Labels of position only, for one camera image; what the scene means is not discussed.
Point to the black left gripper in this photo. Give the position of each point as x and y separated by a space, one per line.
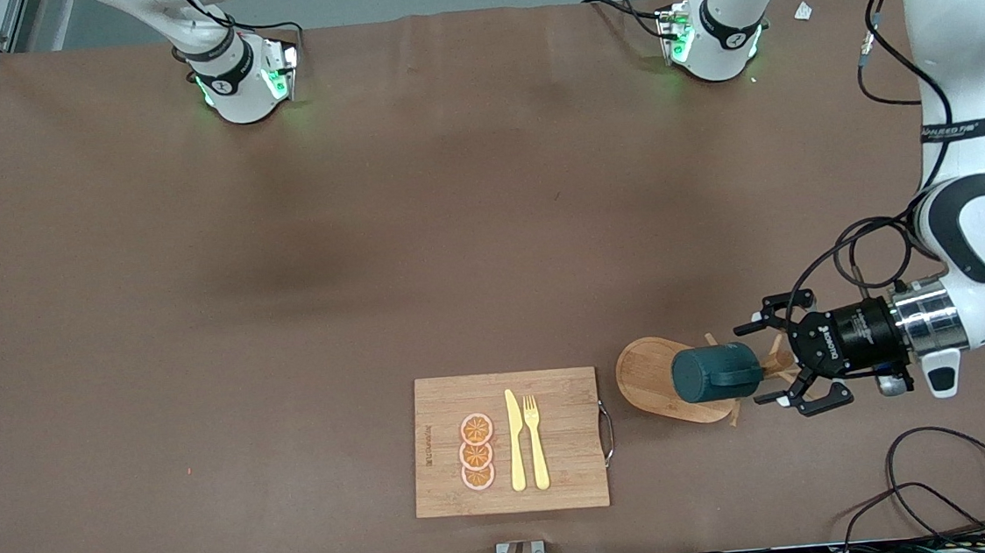
851 336

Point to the dark green cup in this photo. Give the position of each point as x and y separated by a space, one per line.
711 373

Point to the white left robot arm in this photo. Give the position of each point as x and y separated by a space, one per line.
964 11

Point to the wooden cup rack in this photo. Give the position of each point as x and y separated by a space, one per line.
645 374

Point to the wooden cutting board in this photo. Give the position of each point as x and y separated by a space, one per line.
567 446

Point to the yellow plastic fork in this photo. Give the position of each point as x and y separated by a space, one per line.
538 457

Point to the yellow plastic knife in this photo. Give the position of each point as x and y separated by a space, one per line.
516 450

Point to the orange slice toy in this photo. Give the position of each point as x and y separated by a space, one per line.
476 456
476 429
478 478

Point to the white paper scrap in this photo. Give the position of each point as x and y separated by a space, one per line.
803 11

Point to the brown table cover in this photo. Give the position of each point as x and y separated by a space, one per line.
369 277

